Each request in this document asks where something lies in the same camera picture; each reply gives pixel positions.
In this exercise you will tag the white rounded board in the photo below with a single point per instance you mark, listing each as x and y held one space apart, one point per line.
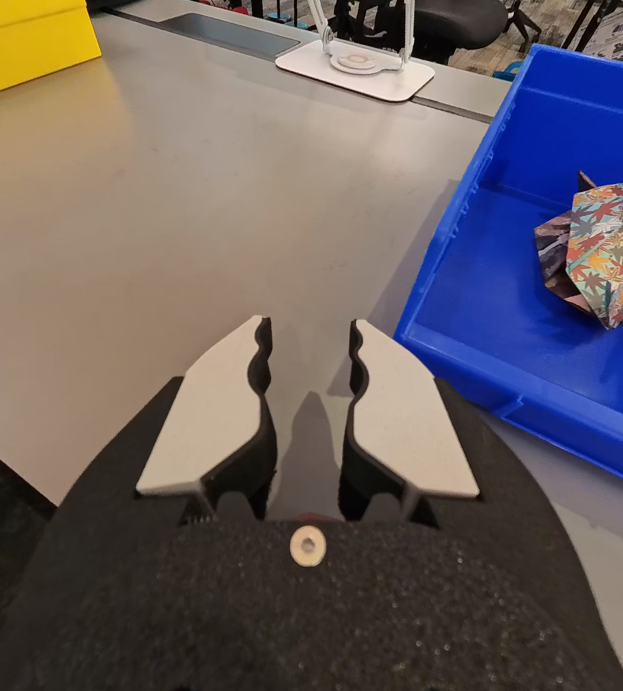
300 62

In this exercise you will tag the dark grey table hatch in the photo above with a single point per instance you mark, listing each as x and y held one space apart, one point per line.
225 32

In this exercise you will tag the black office chair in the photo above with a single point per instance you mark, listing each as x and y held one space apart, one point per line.
452 21

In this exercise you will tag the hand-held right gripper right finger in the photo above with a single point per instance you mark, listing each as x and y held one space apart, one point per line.
408 421

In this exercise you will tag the dark purple patterned folded paper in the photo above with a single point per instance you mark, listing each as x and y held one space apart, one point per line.
551 243

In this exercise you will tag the leaf-patterned teal origami paper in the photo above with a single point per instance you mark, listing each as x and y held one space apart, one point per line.
613 253

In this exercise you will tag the yellow plastic bin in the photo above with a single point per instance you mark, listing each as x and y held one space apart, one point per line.
20 48

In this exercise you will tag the white printed sign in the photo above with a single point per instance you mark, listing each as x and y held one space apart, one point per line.
619 32

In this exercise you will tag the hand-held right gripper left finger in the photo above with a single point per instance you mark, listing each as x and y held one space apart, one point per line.
203 421

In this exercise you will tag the blue box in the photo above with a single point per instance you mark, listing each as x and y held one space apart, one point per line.
479 302

